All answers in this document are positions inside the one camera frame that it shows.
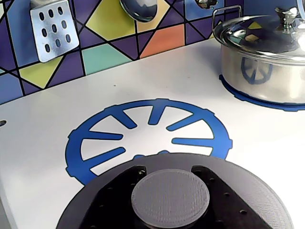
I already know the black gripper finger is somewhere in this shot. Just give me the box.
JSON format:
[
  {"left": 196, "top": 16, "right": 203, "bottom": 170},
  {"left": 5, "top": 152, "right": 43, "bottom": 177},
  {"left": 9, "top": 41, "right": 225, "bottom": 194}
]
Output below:
[
  {"left": 190, "top": 165, "right": 264, "bottom": 229},
  {"left": 90, "top": 165, "right": 150, "bottom": 229}
]

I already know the gray lid with knob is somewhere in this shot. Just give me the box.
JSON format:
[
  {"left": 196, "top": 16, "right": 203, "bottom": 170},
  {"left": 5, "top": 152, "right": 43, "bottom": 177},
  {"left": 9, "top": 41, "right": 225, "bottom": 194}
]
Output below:
[{"left": 56, "top": 152, "right": 294, "bottom": 229}]

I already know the stainless steel pot lid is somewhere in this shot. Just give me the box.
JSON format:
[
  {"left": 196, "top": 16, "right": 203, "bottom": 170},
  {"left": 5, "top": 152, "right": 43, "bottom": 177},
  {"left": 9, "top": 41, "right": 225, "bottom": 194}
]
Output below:
[{"left": 213, "top": 6, "right": 305, "bottom": 65}]

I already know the blue burner decal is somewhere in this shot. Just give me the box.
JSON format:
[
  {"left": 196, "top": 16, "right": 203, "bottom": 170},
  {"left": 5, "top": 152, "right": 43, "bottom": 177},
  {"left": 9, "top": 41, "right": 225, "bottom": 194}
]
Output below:
[
  {"left": 65, "top": 98, "right": 234, "bottom": 187},
  {"left": 218, "top": 74, "right": 305, "bottom": 113}
]

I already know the blue toy kitchen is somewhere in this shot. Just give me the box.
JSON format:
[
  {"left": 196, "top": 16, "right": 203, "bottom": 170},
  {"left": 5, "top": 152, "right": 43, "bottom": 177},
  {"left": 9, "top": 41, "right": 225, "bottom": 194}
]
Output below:
[{"left": 0, "top": 0, "right": 305, "bottom": 229}]

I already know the colourful mosaic backsplash panel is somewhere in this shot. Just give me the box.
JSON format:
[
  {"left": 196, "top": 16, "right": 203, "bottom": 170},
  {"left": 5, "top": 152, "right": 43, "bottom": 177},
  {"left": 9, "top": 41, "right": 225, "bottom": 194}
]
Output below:
[{"left": 0, "top": 0, "right": 247, "bottom": 106}]

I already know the slotted metal spatula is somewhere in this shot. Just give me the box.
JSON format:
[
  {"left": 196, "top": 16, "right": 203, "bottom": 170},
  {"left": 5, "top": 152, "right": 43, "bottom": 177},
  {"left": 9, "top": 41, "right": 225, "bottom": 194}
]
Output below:
[{"left": 29, "top": 0, "right": 80, "bottom": 63}]

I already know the metal spoon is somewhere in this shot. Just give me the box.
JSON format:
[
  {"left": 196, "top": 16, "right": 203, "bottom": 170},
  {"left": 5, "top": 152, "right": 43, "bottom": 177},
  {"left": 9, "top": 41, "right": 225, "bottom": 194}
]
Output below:
[{"left": 120, "top": 0, "right": 159, "bottom": 23}]

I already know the metal ladle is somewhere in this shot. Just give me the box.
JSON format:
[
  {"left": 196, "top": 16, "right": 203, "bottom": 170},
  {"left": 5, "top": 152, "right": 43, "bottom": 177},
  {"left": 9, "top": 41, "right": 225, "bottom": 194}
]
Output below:
[{"left": 193, "top": 0, "right": 219, "bottom": 10}]

